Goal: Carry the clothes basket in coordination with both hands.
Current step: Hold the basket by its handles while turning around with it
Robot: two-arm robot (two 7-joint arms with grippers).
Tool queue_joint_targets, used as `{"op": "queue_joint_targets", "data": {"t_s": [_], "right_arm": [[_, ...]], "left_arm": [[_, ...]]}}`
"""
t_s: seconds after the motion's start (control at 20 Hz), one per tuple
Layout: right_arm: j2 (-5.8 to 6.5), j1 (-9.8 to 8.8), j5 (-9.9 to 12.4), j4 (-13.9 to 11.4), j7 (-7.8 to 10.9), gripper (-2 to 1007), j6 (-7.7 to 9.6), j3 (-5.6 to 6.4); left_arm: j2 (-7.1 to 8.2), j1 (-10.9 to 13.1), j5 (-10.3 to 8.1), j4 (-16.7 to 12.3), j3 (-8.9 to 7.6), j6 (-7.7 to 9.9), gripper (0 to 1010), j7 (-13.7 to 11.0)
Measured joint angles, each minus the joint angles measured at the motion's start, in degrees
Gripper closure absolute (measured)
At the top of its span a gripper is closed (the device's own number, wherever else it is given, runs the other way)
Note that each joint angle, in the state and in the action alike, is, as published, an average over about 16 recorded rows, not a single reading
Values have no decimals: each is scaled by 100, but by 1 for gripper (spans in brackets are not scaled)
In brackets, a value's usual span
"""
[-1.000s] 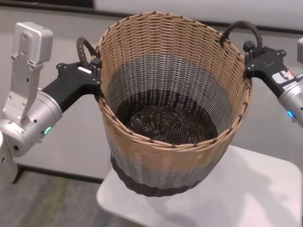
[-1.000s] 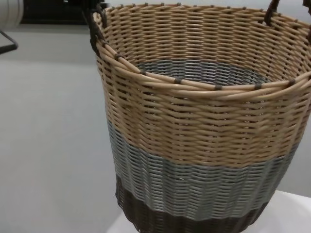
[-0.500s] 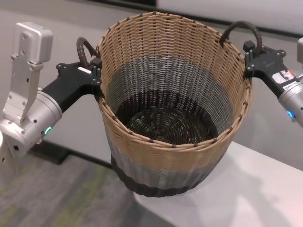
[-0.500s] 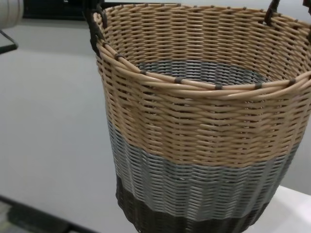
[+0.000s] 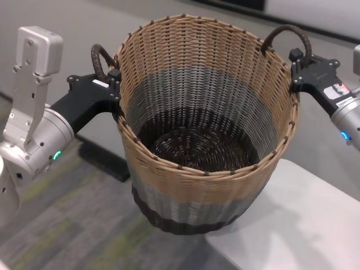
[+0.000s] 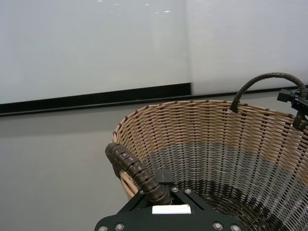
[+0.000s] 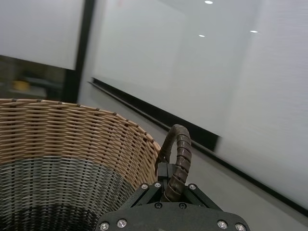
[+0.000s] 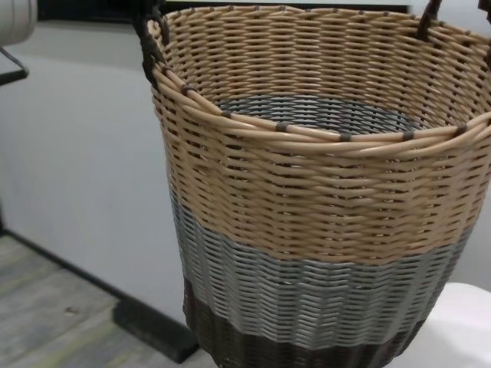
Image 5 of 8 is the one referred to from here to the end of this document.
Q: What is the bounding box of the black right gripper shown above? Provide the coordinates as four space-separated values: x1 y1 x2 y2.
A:
289 48 357 116

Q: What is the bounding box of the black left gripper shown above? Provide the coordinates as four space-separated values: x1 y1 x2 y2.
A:
46 69 122 133

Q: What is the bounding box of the beige grey wicker clothes basket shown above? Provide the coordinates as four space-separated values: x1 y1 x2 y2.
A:
90 12 312 236

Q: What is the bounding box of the black partition foot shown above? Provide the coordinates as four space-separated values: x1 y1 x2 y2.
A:
77 140 132 182

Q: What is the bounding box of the white rounded small table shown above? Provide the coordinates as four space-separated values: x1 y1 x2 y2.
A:
204 159 360 270

